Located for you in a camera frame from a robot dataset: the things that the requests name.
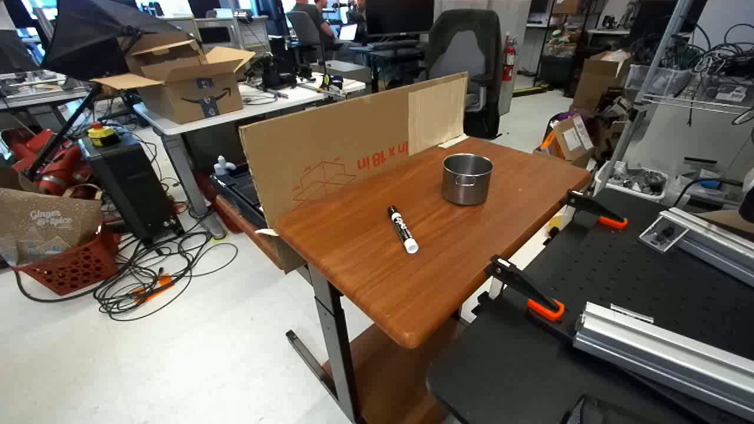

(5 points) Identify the black computer monitor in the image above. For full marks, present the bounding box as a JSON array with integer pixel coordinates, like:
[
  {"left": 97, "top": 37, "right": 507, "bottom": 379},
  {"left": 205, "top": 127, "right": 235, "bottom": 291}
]
[{"left": 363, "top": 0, "right": 437, "bottom": 37}]

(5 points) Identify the red plastic basket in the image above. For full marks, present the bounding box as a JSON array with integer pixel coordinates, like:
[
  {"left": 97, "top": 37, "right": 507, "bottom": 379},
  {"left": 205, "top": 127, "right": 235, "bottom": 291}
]
[{"left": 16, "top": 224, "right": 122, "bottom": 298}]

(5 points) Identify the black perforated base board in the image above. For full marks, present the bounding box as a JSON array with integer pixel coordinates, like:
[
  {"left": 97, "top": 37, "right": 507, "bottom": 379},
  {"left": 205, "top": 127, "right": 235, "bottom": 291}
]
[{"left": 427, "top": 186, "right": 754, "bottom": 424}]

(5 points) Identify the brown cardboard panel red print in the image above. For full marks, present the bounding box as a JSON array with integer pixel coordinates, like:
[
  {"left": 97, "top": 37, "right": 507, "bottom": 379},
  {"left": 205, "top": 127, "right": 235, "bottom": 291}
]
[{"left": 235, "top": 79, "right": 414, "bottom": 230}]

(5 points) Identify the white equipment enclosure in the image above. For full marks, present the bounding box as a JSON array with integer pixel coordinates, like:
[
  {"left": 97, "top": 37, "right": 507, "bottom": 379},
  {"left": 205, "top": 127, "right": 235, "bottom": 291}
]
[{"left": 609, "top": 73, "right": 754, "bottom": 201}]

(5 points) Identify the black tray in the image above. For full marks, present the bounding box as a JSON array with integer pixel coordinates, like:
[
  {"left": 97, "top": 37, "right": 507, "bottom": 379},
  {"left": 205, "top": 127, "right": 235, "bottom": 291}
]
[{"left": 208, "top": 166, "right": 273, "bottom": 232}]

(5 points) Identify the black floor cable bundle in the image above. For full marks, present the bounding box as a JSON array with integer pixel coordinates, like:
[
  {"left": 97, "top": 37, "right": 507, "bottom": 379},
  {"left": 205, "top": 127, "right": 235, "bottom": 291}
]
[{"left": 10, "top": 221, "right": 244, "bottom": 325}]

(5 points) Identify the white office desk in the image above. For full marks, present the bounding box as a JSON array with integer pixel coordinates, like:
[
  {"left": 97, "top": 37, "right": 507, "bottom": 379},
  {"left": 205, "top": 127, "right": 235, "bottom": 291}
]
[{"left": 133, "top": 77, "right": 332, "bottom": 238}]

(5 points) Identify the small labelled cardboard box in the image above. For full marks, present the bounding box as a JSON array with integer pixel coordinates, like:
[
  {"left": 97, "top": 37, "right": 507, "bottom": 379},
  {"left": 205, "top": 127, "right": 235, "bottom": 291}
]
[{"left": 540, "top": 112, "right": 597, "bottom": 170}]

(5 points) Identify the yellow emergency stop button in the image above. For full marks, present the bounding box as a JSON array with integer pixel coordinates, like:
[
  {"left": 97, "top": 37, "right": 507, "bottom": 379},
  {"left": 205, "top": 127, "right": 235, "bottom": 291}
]
[{"left": 83, "top": 120, "right": 126, "bottom": 150}]

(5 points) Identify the grey metal table leg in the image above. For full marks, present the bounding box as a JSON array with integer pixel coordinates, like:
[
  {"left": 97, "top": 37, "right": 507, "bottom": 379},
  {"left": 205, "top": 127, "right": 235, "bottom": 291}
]
[{"left": 285, "top": 266, "right": 366, "bottom": 424}]

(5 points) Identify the black clamp orange grip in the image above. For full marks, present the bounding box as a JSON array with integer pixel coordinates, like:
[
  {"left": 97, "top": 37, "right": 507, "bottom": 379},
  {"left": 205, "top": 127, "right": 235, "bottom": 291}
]
[
  {"left": 484, "top": 253, "right": 569, "bottom": 325},
  {"left": 564, "top": 189, "right": 632, "bottom": 232}
]

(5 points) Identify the black and white marker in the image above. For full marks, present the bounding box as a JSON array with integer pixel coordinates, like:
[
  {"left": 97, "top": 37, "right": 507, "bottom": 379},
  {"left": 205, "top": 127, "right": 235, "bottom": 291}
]
[{"left": 385, "top": 205, "right": 423, "bottom": 257}]

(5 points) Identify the black photo softbox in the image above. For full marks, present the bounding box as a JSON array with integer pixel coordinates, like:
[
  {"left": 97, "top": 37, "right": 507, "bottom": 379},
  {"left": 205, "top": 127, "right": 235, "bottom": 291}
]
[{"left": 40, "top": 0, "right": 173, "bottom": 79}]

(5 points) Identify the brown paper bag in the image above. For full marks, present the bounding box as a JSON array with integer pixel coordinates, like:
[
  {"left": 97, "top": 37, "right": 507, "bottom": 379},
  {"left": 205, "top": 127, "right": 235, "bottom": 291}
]
[{"left": 0, "top": 183, "right": 106, "bottom": 269}]

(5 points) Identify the open cardboard shipping box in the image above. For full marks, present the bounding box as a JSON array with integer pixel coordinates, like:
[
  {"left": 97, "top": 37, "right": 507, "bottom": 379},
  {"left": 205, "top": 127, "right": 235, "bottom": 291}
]
[{"left": 93, "top": 33, "right": 257, "bottom": 124}]

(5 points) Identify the black equipment tower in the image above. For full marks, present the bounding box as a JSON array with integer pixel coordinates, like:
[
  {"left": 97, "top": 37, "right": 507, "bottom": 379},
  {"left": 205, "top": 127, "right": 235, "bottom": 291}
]
[{"left": 79, "top": 137, "right": 181, "bottom": 243}]

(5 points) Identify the black softbox stand pole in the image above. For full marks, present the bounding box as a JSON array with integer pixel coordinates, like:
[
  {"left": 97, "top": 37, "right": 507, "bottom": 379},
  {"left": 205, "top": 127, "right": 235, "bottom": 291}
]
[{"left": 27, "top": 79, "right": 105, "bottom": 180}]

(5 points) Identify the aluminium extrusion rail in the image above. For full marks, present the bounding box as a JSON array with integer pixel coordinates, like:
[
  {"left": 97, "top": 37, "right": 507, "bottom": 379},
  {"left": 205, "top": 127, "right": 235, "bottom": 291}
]
[
  {"left": 570, "top": 298, "right": 754, "bottom": 422},
  {"left": 636, "top": 205, "right": 754, "bottom": 289}
]

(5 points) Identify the red fire extinguisher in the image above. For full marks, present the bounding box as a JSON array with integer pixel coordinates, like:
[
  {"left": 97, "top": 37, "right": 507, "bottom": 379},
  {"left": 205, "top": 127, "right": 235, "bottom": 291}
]
[{"left": 502, "top": 33, "right": 522, "bottom": 87}]

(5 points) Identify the black office chair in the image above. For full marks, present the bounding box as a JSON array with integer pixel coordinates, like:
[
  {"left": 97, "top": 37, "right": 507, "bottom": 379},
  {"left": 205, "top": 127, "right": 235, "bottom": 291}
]
[{"left": 425, "top": 6, "right": 504, "bottom": 140}]

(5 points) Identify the silver metal pot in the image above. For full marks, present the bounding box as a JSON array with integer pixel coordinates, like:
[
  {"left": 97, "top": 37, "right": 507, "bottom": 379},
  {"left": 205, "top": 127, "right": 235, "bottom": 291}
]
[{"left": 440, "top": 150, "right": 494, "bottom": 210}]

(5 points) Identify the red machine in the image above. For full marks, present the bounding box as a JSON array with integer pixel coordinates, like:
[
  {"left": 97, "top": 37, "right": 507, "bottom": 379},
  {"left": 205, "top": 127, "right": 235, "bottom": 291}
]
[{"left": 3, "top": 127, "right": 94, "bottom": 197}]

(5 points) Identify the large plain cardboard box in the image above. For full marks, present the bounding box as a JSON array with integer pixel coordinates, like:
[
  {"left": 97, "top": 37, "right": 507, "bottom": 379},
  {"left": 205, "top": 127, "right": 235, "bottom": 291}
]
[{"left": 570, "top": 46, "right": 636, "bottom": 120}]

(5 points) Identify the small white bottle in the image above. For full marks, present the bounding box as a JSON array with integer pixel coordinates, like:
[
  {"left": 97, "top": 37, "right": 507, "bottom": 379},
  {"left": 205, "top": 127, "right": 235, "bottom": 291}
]
[{"left": 209, "top": 152, "right": 240, "bottom": 178}]

